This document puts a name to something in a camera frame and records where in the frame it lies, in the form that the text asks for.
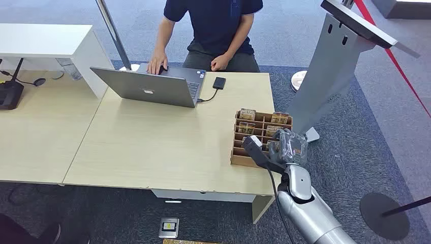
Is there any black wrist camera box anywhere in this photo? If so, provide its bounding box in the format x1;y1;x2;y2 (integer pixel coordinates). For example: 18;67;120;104
241;134;287;175

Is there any gold patterned strip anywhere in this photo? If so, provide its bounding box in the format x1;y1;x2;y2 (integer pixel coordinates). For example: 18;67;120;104
163;239;220;244

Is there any person's right hand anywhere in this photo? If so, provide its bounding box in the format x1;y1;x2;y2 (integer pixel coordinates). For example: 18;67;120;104
146;53;169;75

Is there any black round stanchion base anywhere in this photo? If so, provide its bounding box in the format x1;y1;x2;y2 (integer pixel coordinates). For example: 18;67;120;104
359;192;411;241

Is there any black stanchion pole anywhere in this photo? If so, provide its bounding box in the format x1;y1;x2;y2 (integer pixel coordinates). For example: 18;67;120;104
381;196;431;218

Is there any red barrier belt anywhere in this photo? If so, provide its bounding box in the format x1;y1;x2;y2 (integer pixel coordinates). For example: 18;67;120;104
353;0;431;118

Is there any grey kiosk stand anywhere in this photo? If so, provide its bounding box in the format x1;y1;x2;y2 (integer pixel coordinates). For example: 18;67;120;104
286;13;376;143

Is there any round white stanchion base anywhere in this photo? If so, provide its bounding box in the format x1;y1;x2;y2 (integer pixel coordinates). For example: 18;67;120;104
291;70;307;93

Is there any black card reader cable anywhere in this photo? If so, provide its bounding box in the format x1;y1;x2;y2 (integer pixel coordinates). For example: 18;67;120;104
197;88;220;103

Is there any black router with antenna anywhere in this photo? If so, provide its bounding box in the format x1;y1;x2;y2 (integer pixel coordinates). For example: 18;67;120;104
0;57;25;110

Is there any metal floor socket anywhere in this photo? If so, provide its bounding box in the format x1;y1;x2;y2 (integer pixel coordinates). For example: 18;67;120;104
158;218;180;239

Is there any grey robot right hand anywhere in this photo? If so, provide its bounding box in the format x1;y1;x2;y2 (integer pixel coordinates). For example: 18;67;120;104
268;129;309;167

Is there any person's left hand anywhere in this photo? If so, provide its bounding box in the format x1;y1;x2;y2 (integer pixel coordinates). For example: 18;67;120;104
210;53;233;72

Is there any cardboard card organizer box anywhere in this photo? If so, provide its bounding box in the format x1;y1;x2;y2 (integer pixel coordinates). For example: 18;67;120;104
230;108;293;168

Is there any grey laptop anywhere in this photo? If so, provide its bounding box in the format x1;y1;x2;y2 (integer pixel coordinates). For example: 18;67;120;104
89;63;207;109

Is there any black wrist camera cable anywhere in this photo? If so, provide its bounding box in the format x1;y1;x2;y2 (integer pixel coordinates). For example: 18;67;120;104
266;167;297;244

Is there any black router cable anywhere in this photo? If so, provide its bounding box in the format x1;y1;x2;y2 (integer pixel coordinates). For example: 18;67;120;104
0;70;38;85

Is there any white desk underframe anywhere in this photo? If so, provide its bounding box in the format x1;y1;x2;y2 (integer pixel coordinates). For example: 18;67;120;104
151;188;275;225

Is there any person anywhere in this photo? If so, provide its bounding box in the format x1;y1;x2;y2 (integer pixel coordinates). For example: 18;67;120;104
146;0;264;75

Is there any silver stanchion pole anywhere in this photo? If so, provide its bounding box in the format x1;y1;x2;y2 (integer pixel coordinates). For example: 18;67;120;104
95;0;133;71

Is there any white desk shelf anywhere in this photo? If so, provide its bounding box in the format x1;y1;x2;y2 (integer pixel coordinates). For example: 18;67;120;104
0;23;114;99

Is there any kiosk touch screen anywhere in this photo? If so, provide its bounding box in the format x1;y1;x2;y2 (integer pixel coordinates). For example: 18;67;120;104
320;0;421;59

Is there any clear plastic water bottle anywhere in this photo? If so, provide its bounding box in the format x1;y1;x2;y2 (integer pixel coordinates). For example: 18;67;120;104
55;57;83;81

